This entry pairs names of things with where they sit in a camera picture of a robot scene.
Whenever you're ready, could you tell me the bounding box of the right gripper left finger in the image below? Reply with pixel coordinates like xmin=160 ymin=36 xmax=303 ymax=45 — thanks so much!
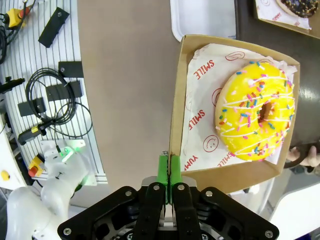
xmin=57 ymin=153 xmax=172 ymax=240

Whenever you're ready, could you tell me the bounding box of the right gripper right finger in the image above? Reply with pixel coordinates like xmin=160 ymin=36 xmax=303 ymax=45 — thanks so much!
xmin=170 ymin=154 xmax=280 ymax=240

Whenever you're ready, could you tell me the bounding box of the brown cardboard donut box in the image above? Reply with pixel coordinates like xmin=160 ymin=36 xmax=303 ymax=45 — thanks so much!
xmin=252 ymin=0 xmax=320 ymax=40
xmin=168 ymin=34 xmax=301 ymax=195

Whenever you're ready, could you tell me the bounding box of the yellow sprinkled donut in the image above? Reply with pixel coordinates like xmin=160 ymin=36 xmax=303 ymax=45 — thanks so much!
xmin=214 ymin=61 xmax=296 ymax=162

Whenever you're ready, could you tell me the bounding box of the white printed paper liner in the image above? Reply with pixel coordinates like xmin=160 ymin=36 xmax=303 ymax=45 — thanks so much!
xmin=257 ymin=0 xmax=313 ymax=30
xmin=180 ymin=42 xmax=298 ymax=172

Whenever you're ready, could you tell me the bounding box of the chocolate sprinkled donut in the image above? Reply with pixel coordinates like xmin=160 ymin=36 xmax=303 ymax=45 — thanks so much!
xmin=276 ymin=0 xmax=320 ymax=19

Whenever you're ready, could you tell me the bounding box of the person's left hand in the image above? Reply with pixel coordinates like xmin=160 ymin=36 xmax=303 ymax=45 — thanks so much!
xmin=287 ymin=146 xmax=320 ymax=168

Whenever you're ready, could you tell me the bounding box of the yellow emergency stop button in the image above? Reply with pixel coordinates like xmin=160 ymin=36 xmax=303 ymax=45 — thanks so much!
xmin=4 ymin=7 xmax=30 ymax=29
xmin=27 ymin=153 xmax=47 ymax=178

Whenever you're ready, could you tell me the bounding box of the black metal plate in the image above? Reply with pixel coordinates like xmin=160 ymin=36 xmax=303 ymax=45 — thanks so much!
xmin=37 ymin=6 xmax=70 ymax=48
xmin=57 ymin=61 xmax=83 ymax=79
xmin=45 ymin=80 xmax=84 ymax=102
xmin=17 ymin=97 xmax=47 ymax=117

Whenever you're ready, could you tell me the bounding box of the slotted aluminium mounting board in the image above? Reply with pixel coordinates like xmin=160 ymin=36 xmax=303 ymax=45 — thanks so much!
xmin=0 ymin=0 xmax=109 ymax=186

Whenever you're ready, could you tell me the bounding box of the white plastic display tray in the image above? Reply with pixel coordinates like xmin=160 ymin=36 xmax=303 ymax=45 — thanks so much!
xmin=169 ymin=0 xmax=237 ymax=42

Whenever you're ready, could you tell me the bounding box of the black handheld enabling switch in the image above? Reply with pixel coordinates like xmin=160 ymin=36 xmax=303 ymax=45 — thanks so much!
xmin=17 ymin=124 xmax=48 ymax=146

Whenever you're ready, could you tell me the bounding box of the coiled black cable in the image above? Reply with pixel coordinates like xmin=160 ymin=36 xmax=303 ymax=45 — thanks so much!
xmin=25 ymin=67 xmax=93 ymax=140

